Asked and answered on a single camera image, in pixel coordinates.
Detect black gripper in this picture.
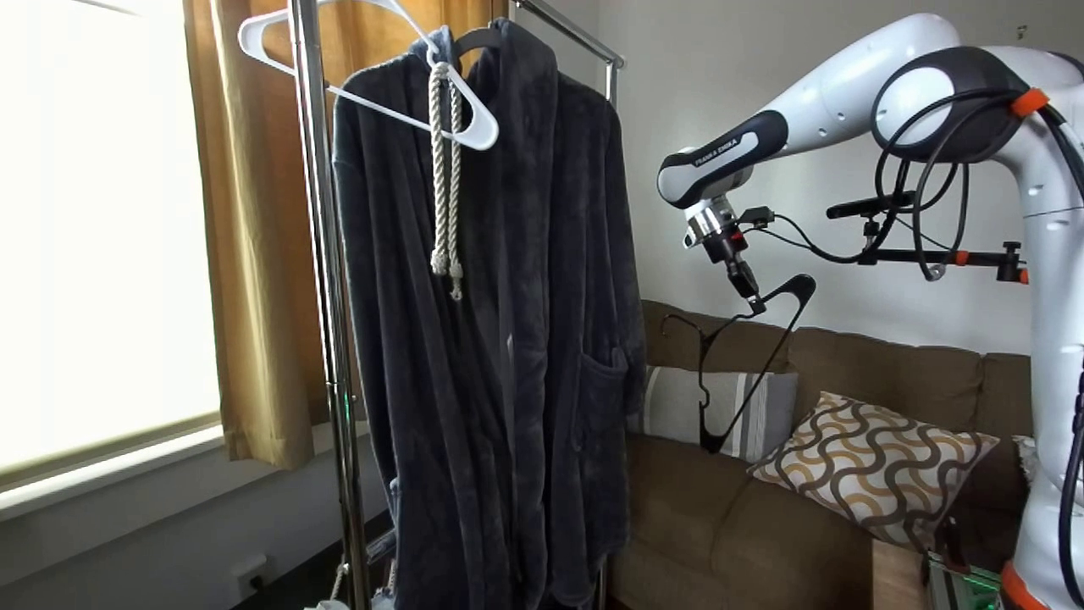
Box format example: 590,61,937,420
679,194,776,319

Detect silver metal tongs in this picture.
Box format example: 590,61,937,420
691,272,819,456

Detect white plastic hanger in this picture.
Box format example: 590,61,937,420
233,0,501,157

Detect black plastic hanger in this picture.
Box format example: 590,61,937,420
451,20,507,56

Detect grey striped pillow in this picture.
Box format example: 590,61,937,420
637,362,804,465

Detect wave patterned cream pillow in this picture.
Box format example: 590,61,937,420
750,387,1002,551

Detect brown fabric sofa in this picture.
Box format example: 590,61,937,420
605,294,1071,610

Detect dark navy plush robe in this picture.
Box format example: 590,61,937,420
332,18,651,610

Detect wooden side table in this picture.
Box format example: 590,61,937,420
868,535,931,610

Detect dark brown cushion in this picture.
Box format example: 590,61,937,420
931,437,1032,575

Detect chrome clothes rack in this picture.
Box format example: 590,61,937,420
285,0,626,610

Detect tan wooden tray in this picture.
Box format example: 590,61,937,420
184,0,513,469

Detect white object on floor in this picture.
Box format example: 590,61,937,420
302,551,399,610

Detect white window sill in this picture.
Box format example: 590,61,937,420
0,415,376,524

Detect white window blind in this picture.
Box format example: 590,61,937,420
0,0,228,482

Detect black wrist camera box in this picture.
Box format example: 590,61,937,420
735,202,782,235

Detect black bar camera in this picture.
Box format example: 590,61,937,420
824,186,922,224

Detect white twisted rope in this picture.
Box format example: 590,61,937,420
425,56,469,303

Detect white wall outlet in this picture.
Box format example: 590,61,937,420
232,547,276,593

